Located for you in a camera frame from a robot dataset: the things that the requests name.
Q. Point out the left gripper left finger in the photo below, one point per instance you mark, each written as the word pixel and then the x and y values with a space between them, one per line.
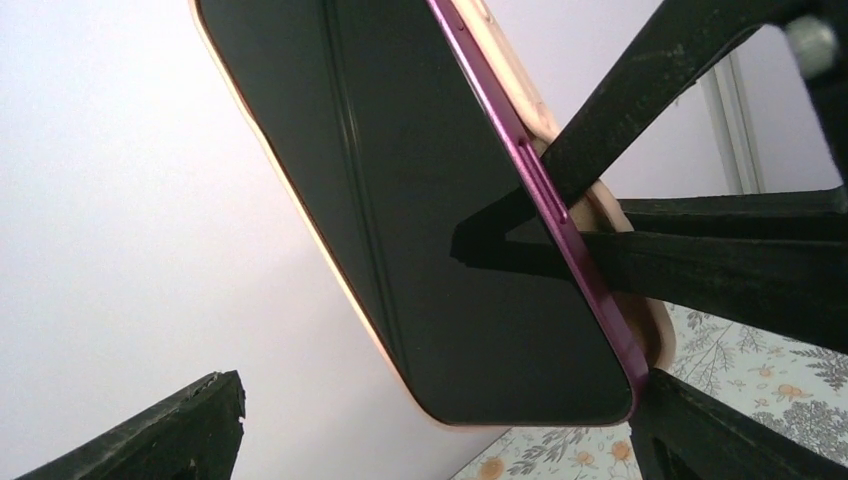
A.
pixel 194 433

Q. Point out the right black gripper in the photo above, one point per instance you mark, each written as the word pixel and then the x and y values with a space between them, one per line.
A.
pixel 793 288

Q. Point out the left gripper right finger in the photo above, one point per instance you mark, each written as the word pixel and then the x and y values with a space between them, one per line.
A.
pixel 679 432

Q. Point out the pink phone case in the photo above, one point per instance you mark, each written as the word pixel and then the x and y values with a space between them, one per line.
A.
pixel 636 318

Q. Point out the floral table mat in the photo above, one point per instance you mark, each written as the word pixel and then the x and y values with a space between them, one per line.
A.
pixel 797 389

